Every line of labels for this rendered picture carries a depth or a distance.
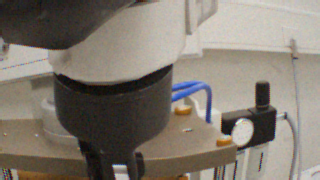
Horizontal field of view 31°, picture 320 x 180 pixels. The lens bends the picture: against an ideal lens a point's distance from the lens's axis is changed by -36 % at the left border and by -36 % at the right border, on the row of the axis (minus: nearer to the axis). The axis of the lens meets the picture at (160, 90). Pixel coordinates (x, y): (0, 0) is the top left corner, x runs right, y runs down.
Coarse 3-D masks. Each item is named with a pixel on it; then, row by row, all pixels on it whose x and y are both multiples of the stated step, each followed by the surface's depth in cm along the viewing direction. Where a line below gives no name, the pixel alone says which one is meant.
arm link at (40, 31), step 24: (0, 0) 31; (24, 0) 30; (48, 0) 30; (72, 0) 30; (96, 0) 31; (120, 0) 33; (144, 0) 41; (0, 24) 32; (24, 24) 31; (48, 24) 31; (72, 24) 32; (96, 24) 33; (48, 48) 33
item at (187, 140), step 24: (48, 96) 73; (0, 120) 77; (24, 120) 79; (48, 120) 69; (192, 120) 79; (0, 144) 65; (24, 144) 67; (48, 144) 68; (72, 144) 69; (144, 144) 71; (168, 144) 70; (192, 144) 69; (216, 144) 68; (24, 168) 62; (48, 168) 63; (72, 168) 64; (168, 168) 66; (192, 168) 66
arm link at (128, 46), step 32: (160, 0) 41; (192, 0) 46; (96, 32) 41; (128, 32) 41; (160, 32) 42; (192, 32) 47; (64, 64) 41; (96, 64) 42; (128, 64) 42; (160, 64) 43
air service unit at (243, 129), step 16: (256, 96) 91; (224, 112) 92; (240, 112) 91; (256, 112) 89; (272, 112) 90; (224, 128) 88; (240, 128) 87; (256, 128) 89; (272, 128) 90; (240, 144) 88; (256, 144) 90; (240, 160) 90; (256, 160) 91; (240, 176) 91; (256, 176) 91
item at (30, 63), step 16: (0, 48) 80; (16, 48) 82; (32, 48) 82; (192, 48) 87; (0, 64) 81; (16, 64) 82; (32, 64) 83; (48, 64) 83; (0, 80) 82; (16, 80) 83; (32, 80) 86; (48, 80) 87; (32, 96) 86; (32, 112) 89; (192, 176) 90
